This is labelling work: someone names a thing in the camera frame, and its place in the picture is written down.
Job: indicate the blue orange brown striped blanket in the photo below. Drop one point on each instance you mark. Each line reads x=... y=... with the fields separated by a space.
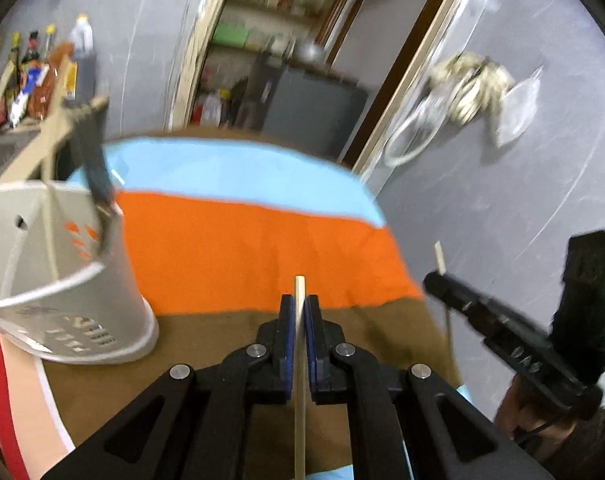
x=262 y=240

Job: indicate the person's right forearm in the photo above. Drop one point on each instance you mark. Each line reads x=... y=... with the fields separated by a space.
x=587 y=452

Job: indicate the white plastic utensil holder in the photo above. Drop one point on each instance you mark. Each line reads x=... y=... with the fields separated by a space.
x=113 y=300

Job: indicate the white plastic bottle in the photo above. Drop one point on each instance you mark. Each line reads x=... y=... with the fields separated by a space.
x=211 y=109

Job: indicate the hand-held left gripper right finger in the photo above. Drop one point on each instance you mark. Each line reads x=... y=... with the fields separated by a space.
x=313 y=331

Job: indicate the storage shelf with goods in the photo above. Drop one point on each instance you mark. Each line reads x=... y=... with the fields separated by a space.
x=272 y=0

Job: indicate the clear plastic bag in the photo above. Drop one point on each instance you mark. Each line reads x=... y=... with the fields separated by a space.
x=520 y=110

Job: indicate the wooden chopstick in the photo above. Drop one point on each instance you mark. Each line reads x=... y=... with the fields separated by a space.
x=445 y=320
x=299 y=290
x=51 y=235

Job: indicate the large oil jug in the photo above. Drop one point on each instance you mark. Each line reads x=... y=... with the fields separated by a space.
x=82 y=55

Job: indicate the red and pink mat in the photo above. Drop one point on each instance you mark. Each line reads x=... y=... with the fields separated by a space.
x=17 y=410

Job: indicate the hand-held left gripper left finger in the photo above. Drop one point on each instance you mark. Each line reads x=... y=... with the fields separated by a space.
x=287 y=331

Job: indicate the yellow cap sauce bottle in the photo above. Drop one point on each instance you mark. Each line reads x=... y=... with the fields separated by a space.
x=50 y=40
x=15 y=65

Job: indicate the beige rag bundle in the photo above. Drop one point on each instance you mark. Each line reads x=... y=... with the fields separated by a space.
x=475 y=85

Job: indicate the wooden door frame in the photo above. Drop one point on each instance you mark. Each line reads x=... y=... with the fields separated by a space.
x=197 y=50

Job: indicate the grey cabinet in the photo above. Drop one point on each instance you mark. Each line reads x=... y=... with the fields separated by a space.
x=307 y=105

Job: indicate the person's right hand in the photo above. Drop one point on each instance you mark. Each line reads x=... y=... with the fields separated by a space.
x=522 y=405

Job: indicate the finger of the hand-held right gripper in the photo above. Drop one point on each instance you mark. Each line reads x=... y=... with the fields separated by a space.
x=457 y=300

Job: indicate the red cap sauce bottle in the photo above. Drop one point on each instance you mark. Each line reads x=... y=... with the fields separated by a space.
x=31 y=57

